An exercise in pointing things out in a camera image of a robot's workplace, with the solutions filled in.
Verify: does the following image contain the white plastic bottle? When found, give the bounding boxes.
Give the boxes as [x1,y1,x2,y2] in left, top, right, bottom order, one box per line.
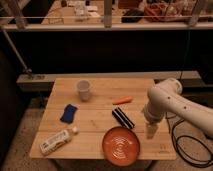
[39,127,79,156]

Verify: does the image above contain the black striped rectangular box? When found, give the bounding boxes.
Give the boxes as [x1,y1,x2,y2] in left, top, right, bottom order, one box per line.
[112,107,135,129]

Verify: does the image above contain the wooden table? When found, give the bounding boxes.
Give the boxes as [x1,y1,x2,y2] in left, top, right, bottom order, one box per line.
[30,78,176,160]

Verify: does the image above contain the blue sponge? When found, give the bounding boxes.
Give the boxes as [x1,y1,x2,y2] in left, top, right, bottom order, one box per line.
[60,104,77,124]

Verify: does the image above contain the grey metal ledge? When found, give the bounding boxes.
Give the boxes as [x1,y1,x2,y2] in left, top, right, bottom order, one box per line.
[16,71,201,92]

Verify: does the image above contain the white plastic cup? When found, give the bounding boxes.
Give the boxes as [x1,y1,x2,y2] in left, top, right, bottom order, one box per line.
[76,80,90,101]

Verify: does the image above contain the orange ribbed plate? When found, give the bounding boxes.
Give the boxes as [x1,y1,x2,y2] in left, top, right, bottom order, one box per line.
[102,127,140,166]

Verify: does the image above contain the black cable on floor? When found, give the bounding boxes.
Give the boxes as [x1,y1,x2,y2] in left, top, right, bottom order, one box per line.
[165,111,213,169]

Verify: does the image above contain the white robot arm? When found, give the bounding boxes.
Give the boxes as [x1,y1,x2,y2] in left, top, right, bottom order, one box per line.
[143,78,213,139]

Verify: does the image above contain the diagonal metal pole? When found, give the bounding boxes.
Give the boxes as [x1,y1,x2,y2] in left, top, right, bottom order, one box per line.
[1,26,32,77]

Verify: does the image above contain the metal railing frame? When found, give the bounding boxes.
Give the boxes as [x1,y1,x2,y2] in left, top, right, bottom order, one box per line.
[0,0,213,31]

